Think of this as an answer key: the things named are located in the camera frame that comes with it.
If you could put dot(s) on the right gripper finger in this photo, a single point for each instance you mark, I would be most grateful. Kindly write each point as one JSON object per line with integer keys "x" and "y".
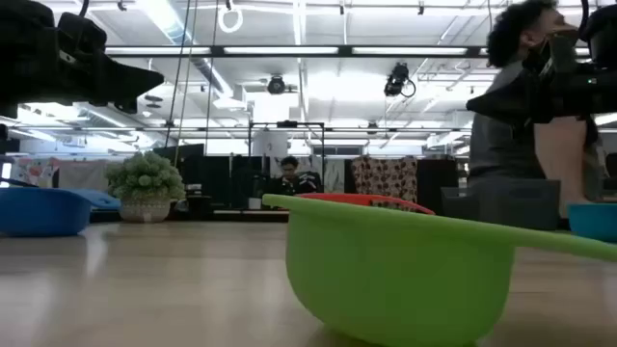
{"x": 506, "y": 106}

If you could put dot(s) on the teal measuring cup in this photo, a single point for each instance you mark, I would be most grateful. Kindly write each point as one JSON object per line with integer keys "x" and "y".
{"x": 593, "y": 221}

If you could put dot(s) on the red measuring cup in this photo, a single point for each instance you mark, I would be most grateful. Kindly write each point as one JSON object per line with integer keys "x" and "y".
{"x": 366, "y": 198}

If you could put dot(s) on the green measuring cup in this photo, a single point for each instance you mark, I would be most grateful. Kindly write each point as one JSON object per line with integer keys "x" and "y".
{"x": 400, "y": 279}

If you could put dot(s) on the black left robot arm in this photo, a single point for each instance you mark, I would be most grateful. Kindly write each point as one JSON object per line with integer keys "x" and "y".
{"x": 24, "y": 48}

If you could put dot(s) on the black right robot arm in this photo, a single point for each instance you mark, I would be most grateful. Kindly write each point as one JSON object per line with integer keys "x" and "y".
{"x": 602, "y": 34}

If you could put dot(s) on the grey plastic basket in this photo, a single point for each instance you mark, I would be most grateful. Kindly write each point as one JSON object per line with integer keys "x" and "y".
{"x": 501, "y": 205}

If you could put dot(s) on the green plant in white pot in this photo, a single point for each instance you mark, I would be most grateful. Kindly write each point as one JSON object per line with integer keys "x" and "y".
{"x": 144, "y": 178}

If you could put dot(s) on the plain grey cloth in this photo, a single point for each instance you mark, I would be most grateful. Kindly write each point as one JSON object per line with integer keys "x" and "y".
{"x": 82, "y": 173}

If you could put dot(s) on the overhead light bar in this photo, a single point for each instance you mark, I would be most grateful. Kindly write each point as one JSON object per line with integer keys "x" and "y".
{"x": 217, "y": 50}

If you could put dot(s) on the black partition panel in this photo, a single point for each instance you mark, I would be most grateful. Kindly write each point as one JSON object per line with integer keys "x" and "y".
{"x": 434, "y": 178}

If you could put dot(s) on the white floral cloth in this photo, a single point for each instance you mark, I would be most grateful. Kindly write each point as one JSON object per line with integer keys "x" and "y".
{"x": 34, "y": 171}

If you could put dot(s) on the brown dotted cloth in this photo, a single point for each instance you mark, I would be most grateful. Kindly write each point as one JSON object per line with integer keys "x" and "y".
{"x": 385, "y": 178}

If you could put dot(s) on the white cylinder tank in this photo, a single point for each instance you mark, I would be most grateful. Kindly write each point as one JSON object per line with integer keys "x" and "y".
{"x": 270, "y": 143}

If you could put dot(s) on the leaf print cloth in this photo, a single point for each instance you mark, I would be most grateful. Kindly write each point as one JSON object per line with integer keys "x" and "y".
{"x": 332, "y": 176}

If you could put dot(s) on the black table frame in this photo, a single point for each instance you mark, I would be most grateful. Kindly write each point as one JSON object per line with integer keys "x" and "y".
{"x": 217, "y": 217}

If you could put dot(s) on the round black ceiling camera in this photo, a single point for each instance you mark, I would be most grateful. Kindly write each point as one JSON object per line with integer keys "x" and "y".
{"x": 276, "y": 85}

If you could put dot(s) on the black metal rack frame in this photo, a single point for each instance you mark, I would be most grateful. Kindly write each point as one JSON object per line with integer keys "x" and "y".
{"x": 287, "y": 124}

